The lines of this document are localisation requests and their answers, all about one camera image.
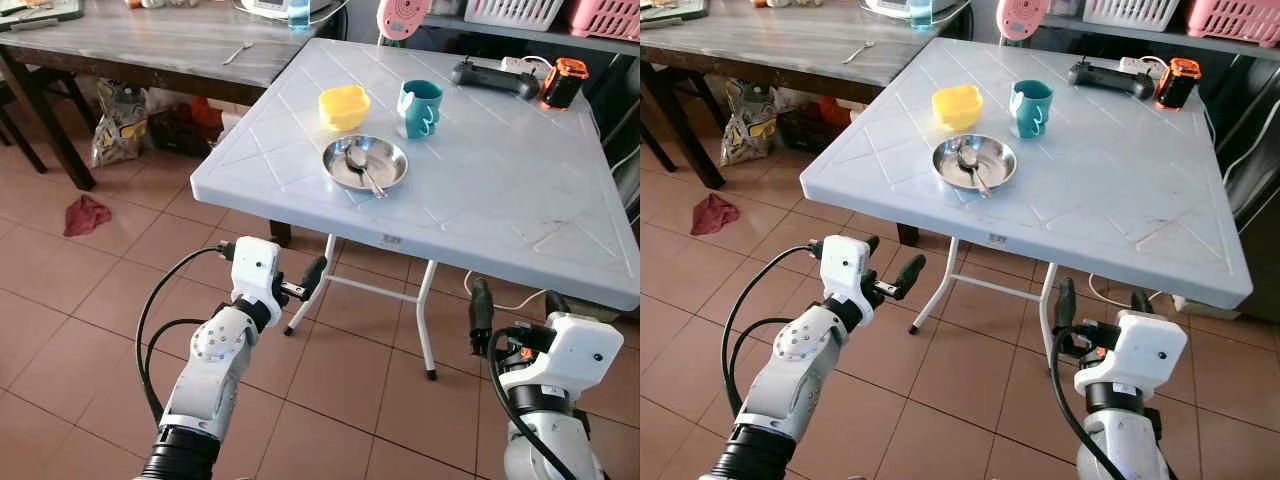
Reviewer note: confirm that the white plastic folding table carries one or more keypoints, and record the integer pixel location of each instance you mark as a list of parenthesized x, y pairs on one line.
[(1100, 180), (480, 180)]

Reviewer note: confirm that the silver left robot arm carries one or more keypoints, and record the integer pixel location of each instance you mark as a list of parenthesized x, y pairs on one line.
[(785, 375), (210, 370)]

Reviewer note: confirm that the yellow plastic bowl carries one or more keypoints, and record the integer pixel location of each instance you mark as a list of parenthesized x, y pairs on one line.
[(957, 108), (345, 108)]

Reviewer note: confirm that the pink round fan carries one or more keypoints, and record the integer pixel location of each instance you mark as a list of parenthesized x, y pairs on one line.
[(1022, 18), (403, 18)]

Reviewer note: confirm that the small thin steel spoon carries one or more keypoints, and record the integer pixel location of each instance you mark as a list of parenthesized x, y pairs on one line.
[(858, 52), (238, 52)]

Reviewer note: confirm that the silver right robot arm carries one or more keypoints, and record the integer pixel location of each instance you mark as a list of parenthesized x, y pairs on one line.
[(1125, 430), (550, 430)]

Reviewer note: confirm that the patterned plastic bag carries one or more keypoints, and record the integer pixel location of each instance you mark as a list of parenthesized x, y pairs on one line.
[(118, 125), (748, 125)]

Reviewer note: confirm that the white kitchen appliance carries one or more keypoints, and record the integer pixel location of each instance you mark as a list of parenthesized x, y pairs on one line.
[(270, 7), (890, 6)]

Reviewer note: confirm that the black handheld device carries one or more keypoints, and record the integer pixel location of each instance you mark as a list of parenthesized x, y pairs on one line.
[(495, 78), (1110, 78)]

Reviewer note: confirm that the large steel spoon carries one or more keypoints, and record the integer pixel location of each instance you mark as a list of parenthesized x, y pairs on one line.
[(356, 158), (966, 158)]

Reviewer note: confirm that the grey-topped dark wooden table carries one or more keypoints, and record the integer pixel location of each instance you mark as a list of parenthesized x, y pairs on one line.
[(770, 45), (150, 45)]

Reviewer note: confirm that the orange red bag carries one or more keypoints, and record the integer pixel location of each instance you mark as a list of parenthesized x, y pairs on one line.
[(207, 113), (835, 112)]

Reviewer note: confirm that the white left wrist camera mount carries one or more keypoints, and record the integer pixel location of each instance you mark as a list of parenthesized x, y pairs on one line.
[(845, 265), (255, 265)]

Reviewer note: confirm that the green tray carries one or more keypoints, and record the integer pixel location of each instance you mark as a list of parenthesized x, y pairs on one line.
[(670, 9), (35, 12)]

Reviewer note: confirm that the teal ceramic mug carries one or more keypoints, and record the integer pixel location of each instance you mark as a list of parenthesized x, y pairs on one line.
[(1030, 112), (420, 112)]

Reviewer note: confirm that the round steel plate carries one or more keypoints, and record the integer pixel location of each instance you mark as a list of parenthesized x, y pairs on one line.
[(388, 160), (998, 160)]

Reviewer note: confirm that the white power strip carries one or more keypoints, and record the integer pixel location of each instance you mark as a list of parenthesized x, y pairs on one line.
[(514, 64), (1130, 63)]

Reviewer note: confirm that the pink plastic basket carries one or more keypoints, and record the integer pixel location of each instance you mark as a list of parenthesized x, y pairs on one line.
[(605, 15), (1235, 18)]

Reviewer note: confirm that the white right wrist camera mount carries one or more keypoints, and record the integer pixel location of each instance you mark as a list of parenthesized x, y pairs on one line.
[(1140, 350), (575, 350)]

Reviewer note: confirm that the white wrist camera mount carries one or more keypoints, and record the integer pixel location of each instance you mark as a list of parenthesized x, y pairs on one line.
[(255, 265), (1140, 350), (845, 265), (575, 350)]

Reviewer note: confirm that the red cloth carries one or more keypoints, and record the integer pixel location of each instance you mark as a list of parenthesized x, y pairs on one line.
[(714, 214), (87, 215)]

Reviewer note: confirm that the white plastic basket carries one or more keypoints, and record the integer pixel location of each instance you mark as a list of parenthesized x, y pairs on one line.
[(515, 12), (1130, 12)]

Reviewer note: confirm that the blue water bottle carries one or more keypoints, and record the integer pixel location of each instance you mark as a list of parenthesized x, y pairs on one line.
[(299, 14), (920, 13)]

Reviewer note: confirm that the orange and black battery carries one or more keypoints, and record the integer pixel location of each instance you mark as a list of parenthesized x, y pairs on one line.
[(1176, 86), (562, 88)]

